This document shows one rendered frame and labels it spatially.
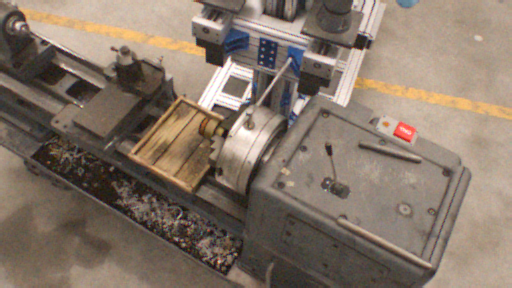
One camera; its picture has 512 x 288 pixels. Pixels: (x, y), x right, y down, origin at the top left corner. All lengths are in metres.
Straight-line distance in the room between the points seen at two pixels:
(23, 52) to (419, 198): 1.74
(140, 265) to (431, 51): 2.57
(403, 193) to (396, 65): 2.24
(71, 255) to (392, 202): 1.83
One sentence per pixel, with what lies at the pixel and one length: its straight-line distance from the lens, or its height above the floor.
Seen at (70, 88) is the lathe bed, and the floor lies 0.83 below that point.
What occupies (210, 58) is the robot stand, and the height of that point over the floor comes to 0.89.
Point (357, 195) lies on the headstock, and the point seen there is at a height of 1.25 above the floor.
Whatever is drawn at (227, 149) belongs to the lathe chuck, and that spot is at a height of 1.19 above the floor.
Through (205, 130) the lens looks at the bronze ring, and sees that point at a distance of 1.74.
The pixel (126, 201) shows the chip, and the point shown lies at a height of 0.54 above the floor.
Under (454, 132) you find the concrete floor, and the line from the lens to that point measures 3.46.
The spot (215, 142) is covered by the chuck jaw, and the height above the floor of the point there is 1.11.
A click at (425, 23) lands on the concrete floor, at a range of 4.12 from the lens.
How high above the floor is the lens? 2.53
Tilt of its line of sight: 55 degrees down
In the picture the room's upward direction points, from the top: 7 degrees clockwise
